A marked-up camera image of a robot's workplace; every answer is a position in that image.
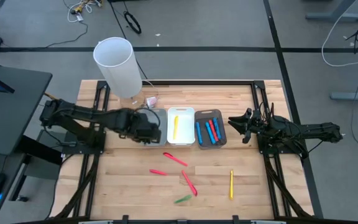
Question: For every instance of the pink white product tag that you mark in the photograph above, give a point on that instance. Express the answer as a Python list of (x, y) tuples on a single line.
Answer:
[(151, 101)]

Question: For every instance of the pink marker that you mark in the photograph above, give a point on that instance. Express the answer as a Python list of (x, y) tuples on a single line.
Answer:
[(189, 183), (158, 172), (176, 159)]

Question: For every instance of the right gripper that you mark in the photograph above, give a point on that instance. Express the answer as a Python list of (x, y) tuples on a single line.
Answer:
[(256, 126)]

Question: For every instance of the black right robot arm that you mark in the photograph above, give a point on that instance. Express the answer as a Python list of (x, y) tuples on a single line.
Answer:
[(309, 129)]

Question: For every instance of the thick blue marker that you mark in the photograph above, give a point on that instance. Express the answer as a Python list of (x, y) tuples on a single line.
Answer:
[(210, 133), (199, 133), (217, 128)]

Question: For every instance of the white shade table lamp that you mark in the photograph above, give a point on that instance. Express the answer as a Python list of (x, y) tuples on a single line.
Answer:
[(117, 65)]

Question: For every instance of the dark translucent plastic bin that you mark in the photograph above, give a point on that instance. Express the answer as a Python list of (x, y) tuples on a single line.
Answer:
[(205, 113)]

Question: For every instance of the red marker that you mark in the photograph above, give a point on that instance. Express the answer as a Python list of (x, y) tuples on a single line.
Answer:
[(213, 130)]

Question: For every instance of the grey desk foot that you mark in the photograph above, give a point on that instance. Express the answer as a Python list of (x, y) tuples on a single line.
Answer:
[(331, 16), (353, 96)]

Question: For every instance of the silver edge plate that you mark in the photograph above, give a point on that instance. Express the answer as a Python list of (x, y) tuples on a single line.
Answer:
[(268, 222), (95, 222)]

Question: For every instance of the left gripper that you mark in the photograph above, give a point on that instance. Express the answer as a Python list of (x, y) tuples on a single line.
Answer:
[(145, 129)]

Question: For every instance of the green marker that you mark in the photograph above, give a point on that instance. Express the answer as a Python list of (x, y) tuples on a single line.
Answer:
[(183, 199)]

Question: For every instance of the black desk frame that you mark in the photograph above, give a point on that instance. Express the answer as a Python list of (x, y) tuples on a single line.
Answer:
[(42, 149)]

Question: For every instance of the dark frame clamp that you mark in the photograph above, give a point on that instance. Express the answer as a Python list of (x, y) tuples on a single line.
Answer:
[(125, 219), (235, 219)]

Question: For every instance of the yellow marker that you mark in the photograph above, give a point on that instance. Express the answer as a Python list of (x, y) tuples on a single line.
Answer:
[(176, 127), (231, 185)]

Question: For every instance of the white plastic bin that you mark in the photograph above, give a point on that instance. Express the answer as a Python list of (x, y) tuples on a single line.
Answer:
[(186, 127)]

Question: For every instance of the grey plastic bin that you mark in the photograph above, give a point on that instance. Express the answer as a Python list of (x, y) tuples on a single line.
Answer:
[(163, 124)]

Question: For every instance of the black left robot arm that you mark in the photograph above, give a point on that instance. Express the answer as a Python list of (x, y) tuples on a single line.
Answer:
[(82, 113)]

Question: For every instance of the black desk top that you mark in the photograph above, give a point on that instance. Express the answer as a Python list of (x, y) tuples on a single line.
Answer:
[(11, 112)]

